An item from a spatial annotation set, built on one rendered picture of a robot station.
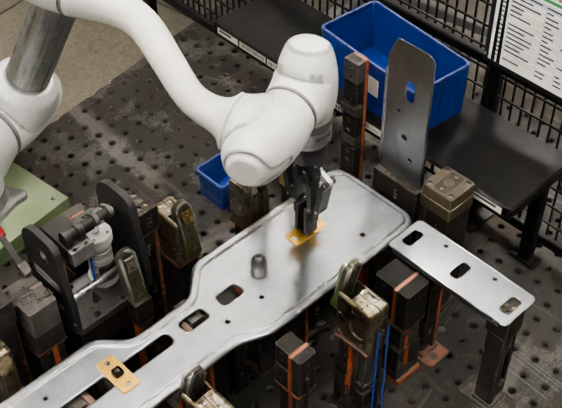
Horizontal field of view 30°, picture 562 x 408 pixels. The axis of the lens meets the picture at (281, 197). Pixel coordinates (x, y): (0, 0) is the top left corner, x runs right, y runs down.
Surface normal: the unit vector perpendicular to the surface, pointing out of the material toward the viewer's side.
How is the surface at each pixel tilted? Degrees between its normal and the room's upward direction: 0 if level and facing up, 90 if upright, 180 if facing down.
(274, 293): 0
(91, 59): 0
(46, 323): 90
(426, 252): 0
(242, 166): 92
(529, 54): 90
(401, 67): 90
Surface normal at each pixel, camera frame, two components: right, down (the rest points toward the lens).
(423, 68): -0.72, 0.49
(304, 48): 0.00, -0.64
